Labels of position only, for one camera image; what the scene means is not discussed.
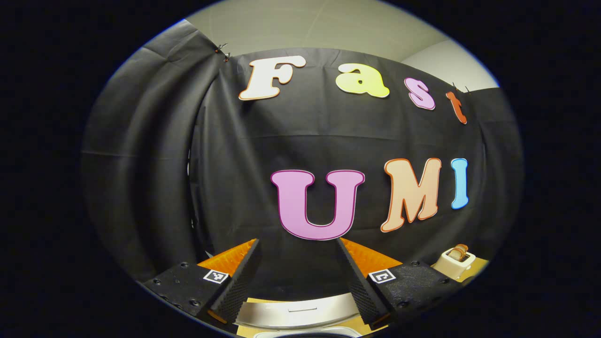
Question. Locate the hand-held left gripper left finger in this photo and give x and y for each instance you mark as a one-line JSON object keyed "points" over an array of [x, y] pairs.
{"points": [[237, 286]]}

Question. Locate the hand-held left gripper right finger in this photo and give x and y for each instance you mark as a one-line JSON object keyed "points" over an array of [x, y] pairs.
{"points": [[361, 286]]}

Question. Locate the white rice cooker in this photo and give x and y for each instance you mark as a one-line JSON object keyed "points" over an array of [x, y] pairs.
{"points": [[300, 317]]}

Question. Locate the white toaster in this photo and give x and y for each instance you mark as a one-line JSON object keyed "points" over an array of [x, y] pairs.
{"points": [[450, 267]]}

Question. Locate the brown bread slice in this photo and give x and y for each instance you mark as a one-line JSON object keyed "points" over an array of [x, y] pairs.
{"points": [[462, 249], [453, 255]]}

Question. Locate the black backdrop cloth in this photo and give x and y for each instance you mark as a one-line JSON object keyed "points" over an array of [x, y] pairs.
{"points": [[235, 141]]}

